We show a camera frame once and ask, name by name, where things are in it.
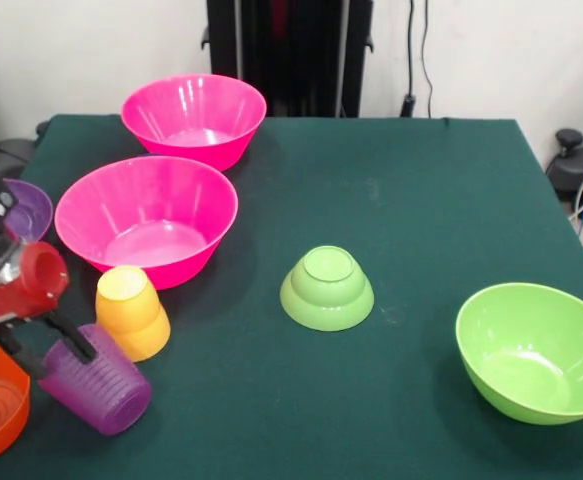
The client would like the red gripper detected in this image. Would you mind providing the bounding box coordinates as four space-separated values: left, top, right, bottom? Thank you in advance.
0 241 97 380

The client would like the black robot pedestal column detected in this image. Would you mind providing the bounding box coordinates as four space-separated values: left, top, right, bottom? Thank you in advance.
201 0 375 119

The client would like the grey pedestal foot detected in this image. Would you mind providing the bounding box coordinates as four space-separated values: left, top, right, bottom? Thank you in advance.
0 138 37 181
545 128 583 224

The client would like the yellow plastic cup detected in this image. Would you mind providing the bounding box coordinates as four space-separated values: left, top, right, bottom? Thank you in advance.
95 265 172 363

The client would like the thin black hanging cable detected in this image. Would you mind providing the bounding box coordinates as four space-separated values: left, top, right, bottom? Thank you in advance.
420 0 435 119

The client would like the purple plastic bowl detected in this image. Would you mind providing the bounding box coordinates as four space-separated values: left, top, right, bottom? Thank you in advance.
3 178 54 244

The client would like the purple plastic cup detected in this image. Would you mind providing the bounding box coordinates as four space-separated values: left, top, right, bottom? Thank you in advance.
38 323 152 437

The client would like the dark green tablecloth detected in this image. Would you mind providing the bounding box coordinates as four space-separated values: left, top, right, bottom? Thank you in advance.
0 113 583 480

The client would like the small lime green bowl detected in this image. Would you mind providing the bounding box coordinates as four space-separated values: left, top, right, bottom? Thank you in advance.
279 244 376 332

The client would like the thick black hanging cable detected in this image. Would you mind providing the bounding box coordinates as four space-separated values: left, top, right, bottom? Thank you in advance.
400 0 418 119

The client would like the large lime green bowl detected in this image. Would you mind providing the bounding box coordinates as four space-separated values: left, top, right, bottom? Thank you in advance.
455 282 583 426

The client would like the magenta plastic bowl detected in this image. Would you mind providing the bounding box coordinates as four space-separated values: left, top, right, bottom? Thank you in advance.
120 73 268 172
53 155 240 291

